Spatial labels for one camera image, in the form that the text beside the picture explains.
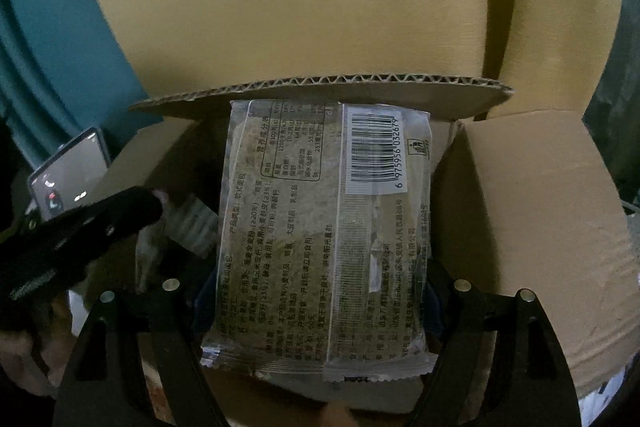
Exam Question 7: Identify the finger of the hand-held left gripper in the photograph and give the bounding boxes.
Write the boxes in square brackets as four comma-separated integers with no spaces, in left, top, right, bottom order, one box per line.
[90,187,164,253]

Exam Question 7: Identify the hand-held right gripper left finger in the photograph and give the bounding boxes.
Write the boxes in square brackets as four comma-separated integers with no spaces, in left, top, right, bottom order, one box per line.
[52,272,229,427]

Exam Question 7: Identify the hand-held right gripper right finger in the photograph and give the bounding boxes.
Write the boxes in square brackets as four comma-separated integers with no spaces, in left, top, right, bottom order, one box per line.
[402,269,586,427]

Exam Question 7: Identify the clear bread packet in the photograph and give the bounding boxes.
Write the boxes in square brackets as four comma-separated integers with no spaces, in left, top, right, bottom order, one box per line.
[200,99,436,383]

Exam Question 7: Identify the brown cardboard box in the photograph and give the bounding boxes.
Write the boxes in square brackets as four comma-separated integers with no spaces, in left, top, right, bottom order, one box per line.
[70,0,640,427]

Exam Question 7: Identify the person's left hand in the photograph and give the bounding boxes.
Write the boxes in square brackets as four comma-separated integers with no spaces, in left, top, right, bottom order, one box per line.
[0,302,71,390]

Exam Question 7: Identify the clear wrapped snack packet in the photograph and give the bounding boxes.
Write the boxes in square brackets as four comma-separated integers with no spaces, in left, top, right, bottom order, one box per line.
[162,194,219,258]

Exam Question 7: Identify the teal curtain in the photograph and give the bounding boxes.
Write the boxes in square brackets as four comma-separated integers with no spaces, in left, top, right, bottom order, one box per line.
[0,0,166,172]

